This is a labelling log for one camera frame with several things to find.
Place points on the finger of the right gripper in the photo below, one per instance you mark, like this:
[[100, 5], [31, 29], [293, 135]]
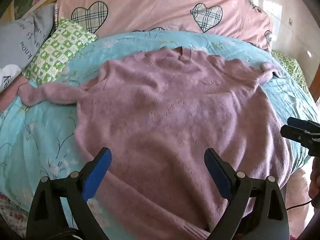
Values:
[[303, 124], [306, 139]]

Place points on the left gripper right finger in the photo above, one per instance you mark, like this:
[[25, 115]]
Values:
[[256, 209]]

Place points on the floral bed sheet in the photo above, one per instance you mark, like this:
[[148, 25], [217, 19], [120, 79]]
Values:
[[15, 217]]

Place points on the green patterned cloth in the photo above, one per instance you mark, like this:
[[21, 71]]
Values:
[[293, 68]]

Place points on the mauve knit sweater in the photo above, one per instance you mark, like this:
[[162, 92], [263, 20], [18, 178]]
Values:
[[158, 112]]

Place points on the green checkered pillow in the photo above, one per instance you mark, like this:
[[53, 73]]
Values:
[[57, 51]]

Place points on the pink heart-print duvet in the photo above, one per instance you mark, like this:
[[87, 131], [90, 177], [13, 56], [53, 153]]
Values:
[[238, 19]]

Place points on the person's right hand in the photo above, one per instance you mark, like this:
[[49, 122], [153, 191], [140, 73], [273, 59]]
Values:
[[314, 183]]

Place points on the pink folded blanket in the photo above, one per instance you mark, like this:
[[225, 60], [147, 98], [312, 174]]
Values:
[[8, 95]]

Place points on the grey printed pillow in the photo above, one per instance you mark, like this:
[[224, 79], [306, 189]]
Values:
[[20, 41]]

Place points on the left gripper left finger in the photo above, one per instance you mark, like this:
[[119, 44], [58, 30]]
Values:
[[59, 209]]

